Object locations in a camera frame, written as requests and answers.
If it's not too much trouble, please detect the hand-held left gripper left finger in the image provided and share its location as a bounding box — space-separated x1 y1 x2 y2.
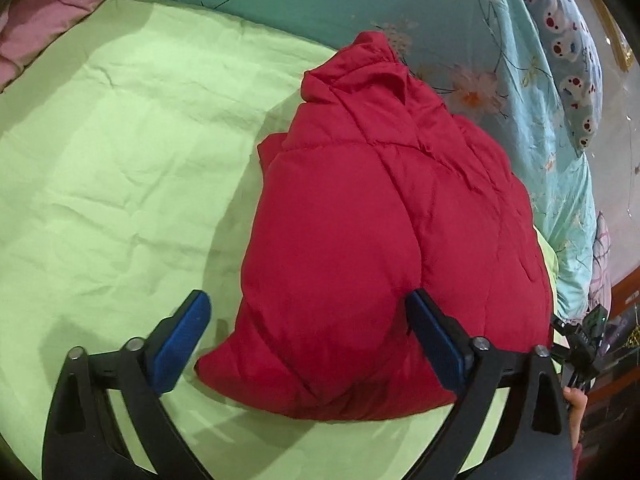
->
42 289 212 480

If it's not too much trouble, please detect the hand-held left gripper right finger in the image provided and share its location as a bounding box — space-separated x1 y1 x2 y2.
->
406 289 573 480

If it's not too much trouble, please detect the red quilted jacket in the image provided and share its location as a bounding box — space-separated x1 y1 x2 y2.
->
194 31 553 422

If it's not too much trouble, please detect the person's right hand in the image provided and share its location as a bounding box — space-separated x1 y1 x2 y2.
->
564 387 589 445

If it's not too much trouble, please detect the pink patterned cloth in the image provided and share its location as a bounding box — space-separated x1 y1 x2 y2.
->
587 210 615 313

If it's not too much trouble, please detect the light green bed sheet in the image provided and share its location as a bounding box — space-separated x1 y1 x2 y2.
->
0 0 558 480

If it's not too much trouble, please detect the bear print pillow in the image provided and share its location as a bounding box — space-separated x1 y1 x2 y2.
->
502 0 603 151

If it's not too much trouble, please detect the teal floral quilt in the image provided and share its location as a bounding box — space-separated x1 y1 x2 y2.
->
112 0 598 321

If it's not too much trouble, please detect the pink quilt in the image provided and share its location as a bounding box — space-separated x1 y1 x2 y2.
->
0 0 136 93

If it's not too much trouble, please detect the gold picture frame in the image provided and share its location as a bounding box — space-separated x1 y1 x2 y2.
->
605 2 637 72

